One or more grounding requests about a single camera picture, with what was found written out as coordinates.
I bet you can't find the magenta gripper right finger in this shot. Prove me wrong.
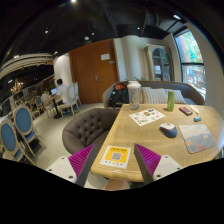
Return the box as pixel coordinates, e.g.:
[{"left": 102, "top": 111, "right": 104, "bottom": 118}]
[{"left": 134, "top": 144, "right": 161, "bottom": 185}]

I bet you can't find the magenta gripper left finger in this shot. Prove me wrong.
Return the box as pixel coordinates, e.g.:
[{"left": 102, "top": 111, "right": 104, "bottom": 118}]
[{"left": 68, "top": 145, "right": 95, "bottom": 187}]

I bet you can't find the white and blue computer mouse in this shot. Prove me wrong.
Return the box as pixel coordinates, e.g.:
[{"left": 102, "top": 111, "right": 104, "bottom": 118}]
[{"left": 160, "top": 123, "right": 177, "bottom": 138}]

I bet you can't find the grey patterned mouse pad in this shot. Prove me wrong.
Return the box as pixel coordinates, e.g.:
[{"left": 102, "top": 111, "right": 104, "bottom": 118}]
[{"left": 179, "top": 124, "right": 215, "bottom": 154}]

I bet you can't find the yellow QR code sticker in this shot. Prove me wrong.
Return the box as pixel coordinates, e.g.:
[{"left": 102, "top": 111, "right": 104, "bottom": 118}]
[{"left": 99, "top": 146, "right": 131, "bottom": 169}]

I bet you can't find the grey tufted armchair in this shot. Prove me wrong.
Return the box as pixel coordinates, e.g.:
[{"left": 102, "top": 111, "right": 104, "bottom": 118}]
[{"left": 62, "top": 108, "right": 118, "bottom": 154}]

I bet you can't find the white printed menu sheet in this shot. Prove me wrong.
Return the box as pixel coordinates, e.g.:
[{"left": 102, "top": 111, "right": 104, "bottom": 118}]
[{"left": 130, "top": 108, "right": 165, "bottom": 126}]

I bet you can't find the white dining chair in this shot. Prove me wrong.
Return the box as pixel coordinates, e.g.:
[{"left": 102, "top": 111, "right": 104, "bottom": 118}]
[{"left": 59, "top": 84, "right": 79, "bottom": 112}]

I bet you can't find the black and red phone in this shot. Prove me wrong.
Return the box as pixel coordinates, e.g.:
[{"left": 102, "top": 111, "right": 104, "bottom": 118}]
[{"left": 179, "top": 107, "right": 193, "bottom": 116}]

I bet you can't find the striped cushion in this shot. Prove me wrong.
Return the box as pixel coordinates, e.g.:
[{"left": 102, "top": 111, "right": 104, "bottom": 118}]
[
  {"left": 165, "top": 89, "right": 186, "bottom": 104},
  {"left": 142, "top": 87, "right": 168, "bottom": 104}
]

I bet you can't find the small teal eraser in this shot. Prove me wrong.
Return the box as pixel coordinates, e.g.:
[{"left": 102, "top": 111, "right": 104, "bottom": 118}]
[{"left": 194, "top": 117, "right": 202, "bottom": 122}]

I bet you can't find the blue padded chair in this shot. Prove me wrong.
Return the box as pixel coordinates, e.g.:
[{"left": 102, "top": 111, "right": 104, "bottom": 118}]
[
  {"left": 0, "top": 119, "right": 35, "bottom": 165},
  {"left": 13, "top": 104, "right": 46, "bottom": 156}
]

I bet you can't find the white pen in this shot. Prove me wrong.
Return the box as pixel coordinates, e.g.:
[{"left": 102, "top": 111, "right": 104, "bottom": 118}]
[{"left": 190, "top": 105, "right": 200, "bottom": 115}]

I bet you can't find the green water bottle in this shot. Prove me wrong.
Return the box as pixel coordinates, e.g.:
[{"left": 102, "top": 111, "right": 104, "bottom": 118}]
[{"left": 167, "top": 91, "right": 175, "bottom": 112}]

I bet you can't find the black and red backpack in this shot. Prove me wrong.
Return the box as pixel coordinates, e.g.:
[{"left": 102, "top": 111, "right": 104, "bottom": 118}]
[{"left": 109, "top": 84, "right": 129, "bottom": 108}]

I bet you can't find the blue padded chair near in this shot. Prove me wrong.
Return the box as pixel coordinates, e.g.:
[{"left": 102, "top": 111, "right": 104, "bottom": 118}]
[{"left": 0, "top": 119, "right": 35, "bottom": 165}]

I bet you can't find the person in white shirt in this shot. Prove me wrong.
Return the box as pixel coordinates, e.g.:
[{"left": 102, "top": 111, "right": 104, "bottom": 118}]
[{"left": 56, "top": 79, "right": 68, "bottom": 104}]

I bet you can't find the clear plastic tumbler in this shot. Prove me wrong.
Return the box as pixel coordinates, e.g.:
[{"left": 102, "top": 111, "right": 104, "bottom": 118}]
[{"left": 127, "top": 81, "right": 141, "bottom": 110}]

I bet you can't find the grey sofa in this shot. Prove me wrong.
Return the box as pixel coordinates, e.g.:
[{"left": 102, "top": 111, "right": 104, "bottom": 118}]
[{"left": 102, "top": 80, "right": 205, "bottom": 108}]

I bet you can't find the brown wooden double door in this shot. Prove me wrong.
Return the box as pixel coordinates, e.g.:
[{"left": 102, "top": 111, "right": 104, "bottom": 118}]
[{"left": 69, "top": 39, "right": 119, "bottom": 104}]

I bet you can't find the gold chandelier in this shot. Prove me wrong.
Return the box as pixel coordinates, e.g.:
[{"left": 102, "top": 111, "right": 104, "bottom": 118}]
[{"left": 11, "top": 80, "right": 23, "bottom": 94}]

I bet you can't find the white glass display cabinet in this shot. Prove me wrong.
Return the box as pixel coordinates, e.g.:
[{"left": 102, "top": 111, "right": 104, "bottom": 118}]
[{"left": 145, "top": 44, "right": 174, "bottom": 81}]

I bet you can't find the large window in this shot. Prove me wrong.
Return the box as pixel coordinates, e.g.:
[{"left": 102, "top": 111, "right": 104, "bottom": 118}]
[{"left": 175, "top": 30, "right": 206, "bottom": 98}]

